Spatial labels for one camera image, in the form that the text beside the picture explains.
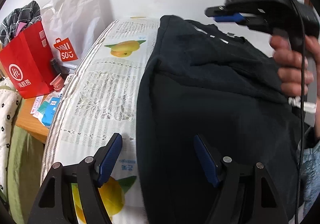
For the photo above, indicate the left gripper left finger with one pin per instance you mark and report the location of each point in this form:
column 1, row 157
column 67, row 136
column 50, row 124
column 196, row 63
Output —
column 91, row 173

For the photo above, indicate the white floral quilt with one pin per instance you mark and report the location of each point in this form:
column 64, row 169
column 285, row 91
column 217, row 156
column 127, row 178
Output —
column 10, row 100

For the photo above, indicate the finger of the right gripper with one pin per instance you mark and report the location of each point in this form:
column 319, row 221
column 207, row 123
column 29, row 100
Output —
column 229, row 10
column 251, row 22

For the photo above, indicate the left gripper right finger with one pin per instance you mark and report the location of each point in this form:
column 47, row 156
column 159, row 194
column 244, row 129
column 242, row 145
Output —
column 223, row 173

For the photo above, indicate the green bed sheet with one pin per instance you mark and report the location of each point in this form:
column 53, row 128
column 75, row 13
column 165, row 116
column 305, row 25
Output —
column 24, row 171

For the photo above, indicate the black long-sleeve sweatshirt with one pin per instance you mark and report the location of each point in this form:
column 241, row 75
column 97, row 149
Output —
column 199, row 80

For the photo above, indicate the wooden nightstand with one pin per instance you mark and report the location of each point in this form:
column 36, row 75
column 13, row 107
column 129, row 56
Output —
column 30, row 124

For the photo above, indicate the red paper shopping bag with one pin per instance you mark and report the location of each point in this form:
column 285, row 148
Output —
column 26, row 60

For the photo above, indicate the blue white packets pile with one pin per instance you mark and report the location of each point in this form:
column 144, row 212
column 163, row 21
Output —
column 44, row 108

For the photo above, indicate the fruit-print white tablecloth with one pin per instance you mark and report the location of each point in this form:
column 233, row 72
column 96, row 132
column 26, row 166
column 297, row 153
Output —
column 99, row 100

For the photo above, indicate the white Miniso paper bag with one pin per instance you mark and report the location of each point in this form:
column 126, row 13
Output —
column 71, row 28

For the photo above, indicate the person's right hand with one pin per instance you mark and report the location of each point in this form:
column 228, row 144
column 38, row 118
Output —
column 290, row 64

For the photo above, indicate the grey plaid cloth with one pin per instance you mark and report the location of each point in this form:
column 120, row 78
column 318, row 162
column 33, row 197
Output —
column 28, row 15

